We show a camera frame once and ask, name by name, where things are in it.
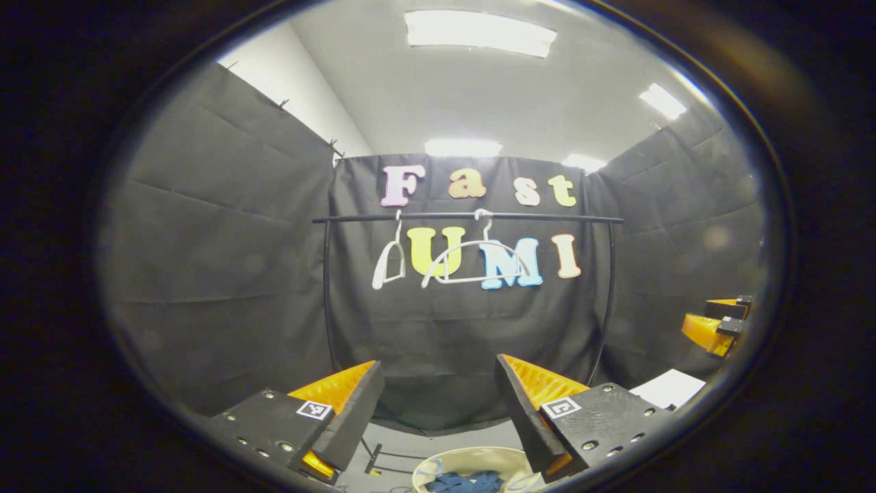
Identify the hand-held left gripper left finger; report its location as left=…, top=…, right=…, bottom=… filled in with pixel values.
left=205, top=361, right=385, bottom=485

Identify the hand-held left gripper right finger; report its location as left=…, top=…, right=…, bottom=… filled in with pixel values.
left=494, top=354, right=675, bottom=483

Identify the cream laundry hamper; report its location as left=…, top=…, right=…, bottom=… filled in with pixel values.
left=413, top=446, right=546, bottom=493

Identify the blue corduroy jacket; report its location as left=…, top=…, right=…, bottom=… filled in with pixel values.
left=424, top=470, right=504, bottom=493

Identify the white plastic hanger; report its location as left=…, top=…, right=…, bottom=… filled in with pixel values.
left=421, top=209, right=531, bottom=288
left=372, top=210, right=407, bottom=290

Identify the black metal clothes rack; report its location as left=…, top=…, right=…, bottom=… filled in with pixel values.
left=313, top=212, right=625, bottom=477

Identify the white flat panel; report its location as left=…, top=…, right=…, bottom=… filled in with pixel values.
left=630, top=369, right=707, bottom=410

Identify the black backdrop cloth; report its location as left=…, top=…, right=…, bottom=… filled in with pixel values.
left=103, top=62, right=771, bottom=439

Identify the ceiling light panel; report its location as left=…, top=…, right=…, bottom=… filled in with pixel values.
left=639, top=83, right=687, bottom=121
left=404, top=10, right=557, bottom=58
left=424, top=140, right=502, bottom=158
left=563, top=153, right=608, bottom=174

